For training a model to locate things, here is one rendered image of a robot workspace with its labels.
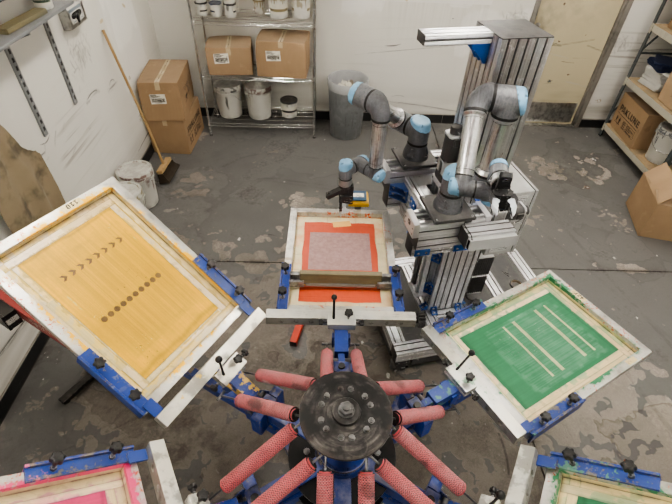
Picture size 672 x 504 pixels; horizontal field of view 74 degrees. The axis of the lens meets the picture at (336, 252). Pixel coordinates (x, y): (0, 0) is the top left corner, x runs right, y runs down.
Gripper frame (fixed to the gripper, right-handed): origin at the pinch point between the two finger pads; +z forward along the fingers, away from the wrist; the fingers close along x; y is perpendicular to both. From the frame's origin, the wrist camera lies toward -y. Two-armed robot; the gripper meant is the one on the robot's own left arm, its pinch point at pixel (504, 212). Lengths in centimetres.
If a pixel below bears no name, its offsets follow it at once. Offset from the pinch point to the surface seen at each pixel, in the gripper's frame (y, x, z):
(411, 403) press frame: 60, 28, 45
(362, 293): 65, 58, -14
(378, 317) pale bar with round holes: 58, 47, 6
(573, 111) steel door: 170, -133, -441
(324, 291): 62, 76, -11
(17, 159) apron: 17, 271, -55
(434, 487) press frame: 61, 18, 74
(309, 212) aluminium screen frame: 56, 98, -67
